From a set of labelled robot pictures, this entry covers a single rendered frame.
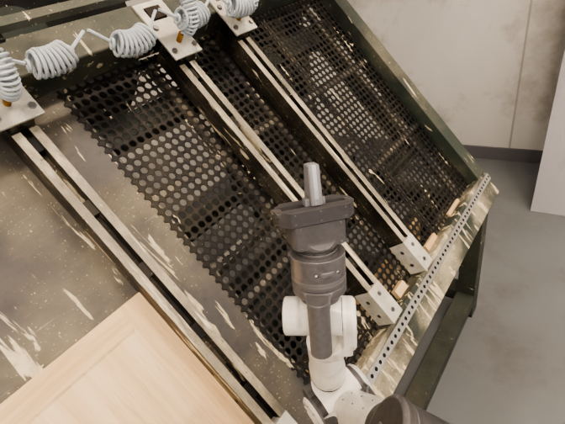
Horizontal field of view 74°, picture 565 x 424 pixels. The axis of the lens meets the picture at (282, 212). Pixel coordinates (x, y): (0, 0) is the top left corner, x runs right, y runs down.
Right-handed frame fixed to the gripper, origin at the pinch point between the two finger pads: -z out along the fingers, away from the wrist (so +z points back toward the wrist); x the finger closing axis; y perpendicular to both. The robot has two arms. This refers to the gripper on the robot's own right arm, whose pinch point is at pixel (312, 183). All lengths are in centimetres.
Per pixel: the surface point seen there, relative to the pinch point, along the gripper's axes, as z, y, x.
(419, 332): 65, 35, -45
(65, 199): 6, 39, 44
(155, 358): 42, 25, 31
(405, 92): -5, 102, -83
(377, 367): 65, 27, -25
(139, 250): 18.6, 34.0, 30.7
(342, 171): 16, 63, -34
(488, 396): 136, 59, -103
